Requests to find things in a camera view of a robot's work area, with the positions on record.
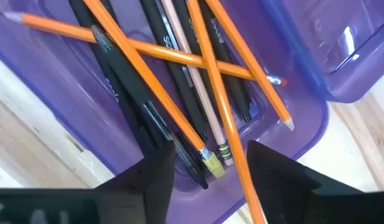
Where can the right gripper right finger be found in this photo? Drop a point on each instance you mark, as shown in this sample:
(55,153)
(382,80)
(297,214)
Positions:
(282,193)

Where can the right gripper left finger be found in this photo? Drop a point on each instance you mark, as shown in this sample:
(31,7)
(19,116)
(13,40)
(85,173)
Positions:
(148,186)

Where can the orange pencil with red eraser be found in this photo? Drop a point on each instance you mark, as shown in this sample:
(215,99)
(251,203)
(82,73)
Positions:
(54,29)
(260,74)
(222,102)

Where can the orange pencil with yellow eraser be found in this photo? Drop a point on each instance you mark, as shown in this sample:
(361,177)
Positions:
(148,77)

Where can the purple plastic pencil box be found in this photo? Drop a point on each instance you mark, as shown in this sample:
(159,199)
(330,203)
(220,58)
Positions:
(54,93)

